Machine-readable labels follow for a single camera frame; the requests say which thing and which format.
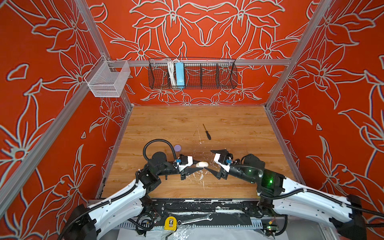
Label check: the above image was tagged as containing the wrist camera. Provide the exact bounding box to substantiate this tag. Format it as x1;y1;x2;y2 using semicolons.
214;151;234;172
174;155;193;172

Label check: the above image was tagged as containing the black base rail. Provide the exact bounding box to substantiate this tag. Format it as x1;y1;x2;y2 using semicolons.
142;197;282;218

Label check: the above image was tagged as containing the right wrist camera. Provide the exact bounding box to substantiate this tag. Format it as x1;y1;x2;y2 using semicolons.
214;151;234;172

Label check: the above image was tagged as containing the silver wrench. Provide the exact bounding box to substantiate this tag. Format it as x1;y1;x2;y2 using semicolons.
178;214;213;226

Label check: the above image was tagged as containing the white mesh wall basket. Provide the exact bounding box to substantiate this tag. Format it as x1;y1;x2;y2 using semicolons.
85;56;131;98

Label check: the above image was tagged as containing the black wire wall basket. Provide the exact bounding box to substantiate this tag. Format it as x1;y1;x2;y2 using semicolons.
148;57;239;90

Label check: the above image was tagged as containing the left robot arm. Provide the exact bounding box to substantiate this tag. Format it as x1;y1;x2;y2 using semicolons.
58;139;208;240

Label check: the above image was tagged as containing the yellow tape measure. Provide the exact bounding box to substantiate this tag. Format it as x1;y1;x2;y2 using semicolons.
164;216;178;232

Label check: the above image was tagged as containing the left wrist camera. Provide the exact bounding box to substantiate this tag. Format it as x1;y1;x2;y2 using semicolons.
174;155;193;172

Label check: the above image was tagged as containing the light blue power bank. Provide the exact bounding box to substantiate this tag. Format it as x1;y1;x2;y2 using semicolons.
175;62;185;89

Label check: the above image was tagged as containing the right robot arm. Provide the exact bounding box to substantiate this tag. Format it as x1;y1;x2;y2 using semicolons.
208;150;384;240

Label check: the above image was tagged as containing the black screwdriver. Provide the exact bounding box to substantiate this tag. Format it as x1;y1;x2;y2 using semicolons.
203;124;212;140

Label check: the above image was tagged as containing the white coiled cable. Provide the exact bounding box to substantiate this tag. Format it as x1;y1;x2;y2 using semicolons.
166;59;177;88

